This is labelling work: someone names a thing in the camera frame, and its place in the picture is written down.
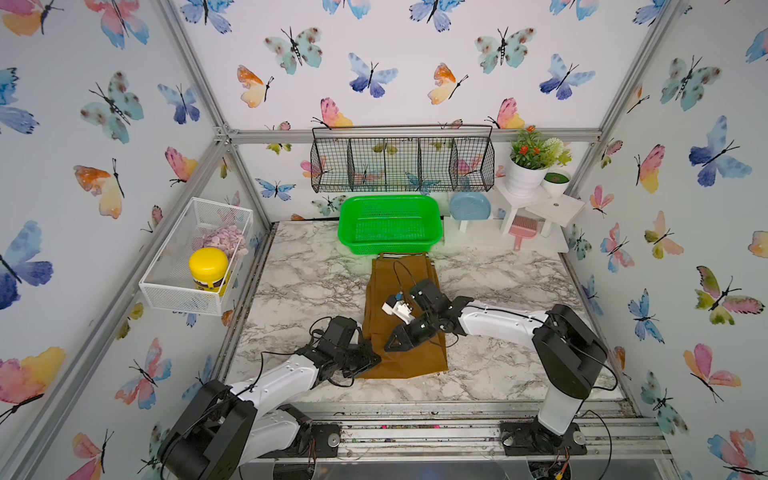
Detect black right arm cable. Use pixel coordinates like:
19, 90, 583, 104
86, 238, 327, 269
392, 259, 619, 480

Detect pink dustpan brush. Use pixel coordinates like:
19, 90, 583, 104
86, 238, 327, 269
509, 216, 539, 251

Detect white step shelf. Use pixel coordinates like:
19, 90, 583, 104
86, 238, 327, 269
444, 182, 585, 253

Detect green plastic basket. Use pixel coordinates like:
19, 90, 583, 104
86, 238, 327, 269
337, 195, 443, 255

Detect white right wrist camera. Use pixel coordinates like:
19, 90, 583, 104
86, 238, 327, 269
382, 292, 415, 324

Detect pink shells bag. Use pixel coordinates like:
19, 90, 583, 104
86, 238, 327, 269
202, 225, 248, 260

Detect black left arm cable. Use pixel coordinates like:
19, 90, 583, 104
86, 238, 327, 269
158, 314, 361, 480

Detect small white pot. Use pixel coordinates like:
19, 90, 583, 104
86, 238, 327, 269
541, 171, 571, 199

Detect yellow lidded jar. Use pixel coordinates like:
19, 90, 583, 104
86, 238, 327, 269
188, 248, 229, 296

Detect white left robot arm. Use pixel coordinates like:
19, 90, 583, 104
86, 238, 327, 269
157, 316, 381, 479

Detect black wire wall basket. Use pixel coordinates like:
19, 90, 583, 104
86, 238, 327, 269
302, 125, 496, 195

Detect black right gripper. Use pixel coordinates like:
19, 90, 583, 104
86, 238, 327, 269
379, 311, 438, 350

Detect brown long pants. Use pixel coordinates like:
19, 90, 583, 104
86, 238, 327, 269
362, 253, 448, 380

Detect metal base rail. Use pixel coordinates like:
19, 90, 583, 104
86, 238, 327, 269
164, 398, 679, 480

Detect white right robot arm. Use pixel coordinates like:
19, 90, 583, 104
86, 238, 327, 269
382, 280, 608, 456

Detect white mesh wall basket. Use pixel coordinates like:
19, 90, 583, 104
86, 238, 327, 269
139, 198, 253, 315

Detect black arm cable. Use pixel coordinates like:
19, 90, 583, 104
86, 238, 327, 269
158, 314, 361, 480
392, 259, 619, 480

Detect white potted flower plant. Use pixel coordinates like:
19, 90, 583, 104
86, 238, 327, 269
505, 125, 572, 198

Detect light blue round plate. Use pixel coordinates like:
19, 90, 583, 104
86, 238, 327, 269
449, 192, 491, 221

